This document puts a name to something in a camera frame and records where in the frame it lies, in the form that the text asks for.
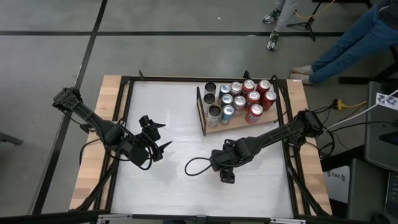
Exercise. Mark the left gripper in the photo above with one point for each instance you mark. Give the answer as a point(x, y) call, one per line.
point(149, 143)

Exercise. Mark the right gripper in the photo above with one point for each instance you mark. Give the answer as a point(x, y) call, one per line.
point(224, 158)

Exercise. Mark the light blue Red Bull can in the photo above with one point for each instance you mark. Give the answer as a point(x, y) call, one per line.
point(227, 113)

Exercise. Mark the red Fanta can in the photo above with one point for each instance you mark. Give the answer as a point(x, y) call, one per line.
point(248, 87)
point(252, 99)
point(254, 114)

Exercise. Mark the silver Diet Coke can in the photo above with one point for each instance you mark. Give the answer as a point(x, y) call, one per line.
point(236, 88)
point(239, 104)

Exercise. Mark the blue silver Red Bull can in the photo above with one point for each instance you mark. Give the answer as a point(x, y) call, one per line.
point(227, 100)

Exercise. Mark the teal Red Bull can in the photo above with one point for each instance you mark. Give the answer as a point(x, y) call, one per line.
point(224, 91)

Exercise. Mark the red soda can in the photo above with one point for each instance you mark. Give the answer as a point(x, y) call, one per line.
point(269, 99)

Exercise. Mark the red black Coca-Cola can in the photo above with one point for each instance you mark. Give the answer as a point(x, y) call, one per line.
point(263, 86)

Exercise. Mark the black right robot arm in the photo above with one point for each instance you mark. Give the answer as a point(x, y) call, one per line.
point(273, 133)

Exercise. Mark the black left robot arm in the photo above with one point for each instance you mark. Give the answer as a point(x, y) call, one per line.
point(93, 119)

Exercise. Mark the silver aluminium bar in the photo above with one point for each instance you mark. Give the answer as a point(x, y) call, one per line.
point(115, 216)
point(287, 221)

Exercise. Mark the white cardboard box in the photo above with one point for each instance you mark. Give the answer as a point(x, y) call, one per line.
point(337, 183)

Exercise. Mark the dark grey cabinet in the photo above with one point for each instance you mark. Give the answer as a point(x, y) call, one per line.
point(367, 189)

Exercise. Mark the black stand foot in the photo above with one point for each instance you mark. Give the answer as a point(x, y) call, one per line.
point(11, 138)

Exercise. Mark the black tripod stand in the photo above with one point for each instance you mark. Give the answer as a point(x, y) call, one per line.
point(308, 23)

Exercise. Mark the person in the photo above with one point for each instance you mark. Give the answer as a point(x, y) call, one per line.
point(357, 43)
point(286, 12)

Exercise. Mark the white marker paper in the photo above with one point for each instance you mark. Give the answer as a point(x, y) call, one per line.
point(387, 101)

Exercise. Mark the wooden shelf with black frame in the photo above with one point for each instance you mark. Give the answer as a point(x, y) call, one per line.
point(236, 124)

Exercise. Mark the black metal table frame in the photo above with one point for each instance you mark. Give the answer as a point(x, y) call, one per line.
point(202, 79)

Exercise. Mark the black camera rig crossbar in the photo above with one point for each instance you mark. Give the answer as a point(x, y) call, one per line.
point(46, 217)

